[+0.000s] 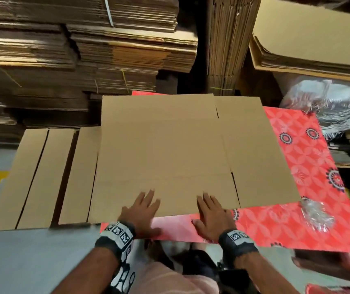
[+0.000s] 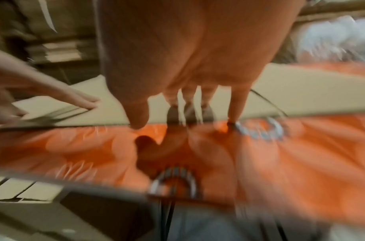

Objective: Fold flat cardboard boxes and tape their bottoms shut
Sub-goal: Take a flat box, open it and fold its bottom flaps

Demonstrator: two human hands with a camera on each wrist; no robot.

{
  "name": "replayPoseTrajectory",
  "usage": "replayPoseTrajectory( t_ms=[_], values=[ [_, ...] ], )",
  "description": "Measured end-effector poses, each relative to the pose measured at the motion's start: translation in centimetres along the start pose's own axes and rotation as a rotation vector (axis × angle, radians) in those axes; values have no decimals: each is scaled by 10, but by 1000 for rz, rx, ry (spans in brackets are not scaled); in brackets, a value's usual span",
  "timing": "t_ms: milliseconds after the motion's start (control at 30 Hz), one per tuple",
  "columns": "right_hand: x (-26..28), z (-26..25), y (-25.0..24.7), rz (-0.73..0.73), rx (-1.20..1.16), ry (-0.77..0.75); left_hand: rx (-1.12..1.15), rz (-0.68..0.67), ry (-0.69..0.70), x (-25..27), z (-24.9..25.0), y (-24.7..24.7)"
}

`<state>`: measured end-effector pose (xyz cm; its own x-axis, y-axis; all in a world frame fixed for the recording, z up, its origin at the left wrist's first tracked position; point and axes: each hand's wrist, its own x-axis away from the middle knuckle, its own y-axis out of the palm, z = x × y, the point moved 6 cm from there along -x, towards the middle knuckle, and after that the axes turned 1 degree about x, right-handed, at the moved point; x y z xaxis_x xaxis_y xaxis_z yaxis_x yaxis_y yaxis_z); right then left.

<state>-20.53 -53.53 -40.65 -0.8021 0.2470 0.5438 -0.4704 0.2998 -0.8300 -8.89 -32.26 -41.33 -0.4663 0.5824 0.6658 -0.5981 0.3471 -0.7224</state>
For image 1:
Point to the white woven sack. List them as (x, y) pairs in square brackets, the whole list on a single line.
[(334, 104)]

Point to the crumpled clear tape piece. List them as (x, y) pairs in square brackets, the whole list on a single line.
[(317, 214)]

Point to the person's left forearm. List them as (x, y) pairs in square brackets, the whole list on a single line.
[(86, 272)]

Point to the low pile of cardboard sheets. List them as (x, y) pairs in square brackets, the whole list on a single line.
[(349, 150)]

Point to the person's left hand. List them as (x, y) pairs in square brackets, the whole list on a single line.
[(139, 214)]

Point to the yellow-tied cardboard bundle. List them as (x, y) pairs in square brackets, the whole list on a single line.
[(231, 39)]

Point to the person's right hand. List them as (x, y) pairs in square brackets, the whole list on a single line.
[(215, 217)]

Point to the person's right forearm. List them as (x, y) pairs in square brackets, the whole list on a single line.
[(267, 275)]

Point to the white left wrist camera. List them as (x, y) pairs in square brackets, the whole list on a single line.
[(124, 275)]

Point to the red patterned table cloth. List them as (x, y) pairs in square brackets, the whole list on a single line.
[(309, 168)]

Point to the wall of cardboard stacks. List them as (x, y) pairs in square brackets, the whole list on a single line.
[(71, 52)]

